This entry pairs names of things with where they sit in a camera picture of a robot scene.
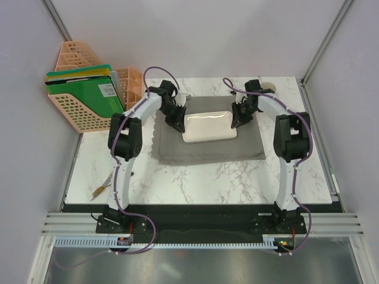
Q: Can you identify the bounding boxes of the white rectangular plate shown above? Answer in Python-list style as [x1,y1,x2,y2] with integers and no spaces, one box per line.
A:
[182,111,237,143]

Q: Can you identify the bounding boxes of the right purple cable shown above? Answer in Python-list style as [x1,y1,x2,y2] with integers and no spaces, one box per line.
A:
[221,77,314,257]

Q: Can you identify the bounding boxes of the peach file organizer rack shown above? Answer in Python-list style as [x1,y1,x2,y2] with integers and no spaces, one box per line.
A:
[44,41,143,133]

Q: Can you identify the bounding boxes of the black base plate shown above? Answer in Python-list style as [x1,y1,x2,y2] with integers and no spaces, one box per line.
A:
[94,203,307,245]

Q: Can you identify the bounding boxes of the right aluminium frame post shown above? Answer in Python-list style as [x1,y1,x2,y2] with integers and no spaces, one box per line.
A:
[300,0,355,88]

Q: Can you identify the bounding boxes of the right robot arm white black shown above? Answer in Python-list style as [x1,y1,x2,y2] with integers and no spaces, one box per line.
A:
[223,78,313,234]

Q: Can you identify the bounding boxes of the orange mug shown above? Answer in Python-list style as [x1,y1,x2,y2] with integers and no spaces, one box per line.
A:
[261,82,277,92]

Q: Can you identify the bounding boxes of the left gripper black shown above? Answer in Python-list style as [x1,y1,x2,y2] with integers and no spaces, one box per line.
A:
[159,104,188,134]

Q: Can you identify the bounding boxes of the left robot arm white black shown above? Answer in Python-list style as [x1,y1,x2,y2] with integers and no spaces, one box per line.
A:
[96,80,186,234]

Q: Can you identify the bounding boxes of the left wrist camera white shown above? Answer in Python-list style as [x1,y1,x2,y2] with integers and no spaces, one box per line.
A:
[175,93,191,107]

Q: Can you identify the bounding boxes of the yellow folder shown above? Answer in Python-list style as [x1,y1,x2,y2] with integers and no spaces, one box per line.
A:
[46,64,112,80]

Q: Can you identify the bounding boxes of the purple cable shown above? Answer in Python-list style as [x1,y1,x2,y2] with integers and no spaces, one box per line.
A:
[54,66,181,270]
[221,77,314,257]

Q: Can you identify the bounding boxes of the white cable duct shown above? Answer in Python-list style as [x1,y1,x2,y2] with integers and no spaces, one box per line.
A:
[54,235,278,250]

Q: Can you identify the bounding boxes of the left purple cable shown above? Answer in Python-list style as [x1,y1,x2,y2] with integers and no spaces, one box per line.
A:
[54,66,181,270]

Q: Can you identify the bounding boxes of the green folder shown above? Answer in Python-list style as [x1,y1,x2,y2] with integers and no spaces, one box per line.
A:
[45,76,124,118]

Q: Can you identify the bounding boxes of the grey placemat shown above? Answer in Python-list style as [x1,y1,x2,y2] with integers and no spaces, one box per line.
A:
[152,111,266,165]

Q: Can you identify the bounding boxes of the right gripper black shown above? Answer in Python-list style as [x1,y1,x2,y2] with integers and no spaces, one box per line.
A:
[231,101,256,129]

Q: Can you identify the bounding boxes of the gold fork green handle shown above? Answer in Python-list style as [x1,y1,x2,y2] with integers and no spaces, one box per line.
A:
[91,183,111,201]

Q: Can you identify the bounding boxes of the left aluminium frame post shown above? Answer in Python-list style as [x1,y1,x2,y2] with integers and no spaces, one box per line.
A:
[41,0,72,41]

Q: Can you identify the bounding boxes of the aluminium rail profile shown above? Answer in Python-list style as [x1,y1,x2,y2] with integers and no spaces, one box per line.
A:
[42,213,363,237]

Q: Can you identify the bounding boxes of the aluminium frame post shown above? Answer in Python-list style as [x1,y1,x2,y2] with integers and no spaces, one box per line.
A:
[300,0,355,88]
[41,0,72,41]

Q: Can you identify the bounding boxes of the knife pink handle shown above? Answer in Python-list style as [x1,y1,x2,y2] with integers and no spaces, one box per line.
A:
[103,172,113,188]

